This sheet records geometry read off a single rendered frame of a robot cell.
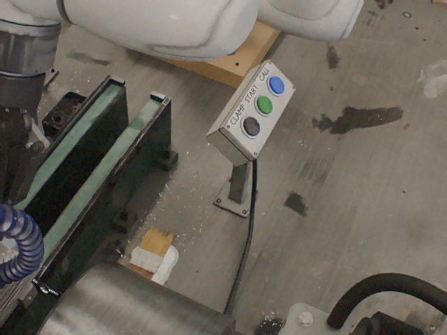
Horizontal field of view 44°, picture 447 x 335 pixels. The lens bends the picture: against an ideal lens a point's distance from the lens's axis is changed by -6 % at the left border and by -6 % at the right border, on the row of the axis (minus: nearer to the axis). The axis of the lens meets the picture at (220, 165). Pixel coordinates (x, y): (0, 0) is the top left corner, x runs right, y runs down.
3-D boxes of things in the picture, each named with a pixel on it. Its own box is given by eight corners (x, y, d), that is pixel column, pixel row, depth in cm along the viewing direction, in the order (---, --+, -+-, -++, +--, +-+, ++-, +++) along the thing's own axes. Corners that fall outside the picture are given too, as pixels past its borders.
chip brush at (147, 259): (125, 330, 94) (124, 328, 93) (98, 318, 95) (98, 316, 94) (176, 235, 106) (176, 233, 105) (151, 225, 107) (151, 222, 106)
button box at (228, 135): (236, 169, 90) (258, 159, 86) (203, 137, 88) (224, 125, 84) (278, 98, 100) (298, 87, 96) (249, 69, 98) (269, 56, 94)
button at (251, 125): (248, 142, 87) (255, 139, 86) (235, 129, 87) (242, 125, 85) (256, 129, 89) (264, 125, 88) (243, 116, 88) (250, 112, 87)
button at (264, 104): (261, 121, 90) (269, 116, 89) (248, 107, 89) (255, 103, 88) (269, 108, 92) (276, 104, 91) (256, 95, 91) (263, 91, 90)
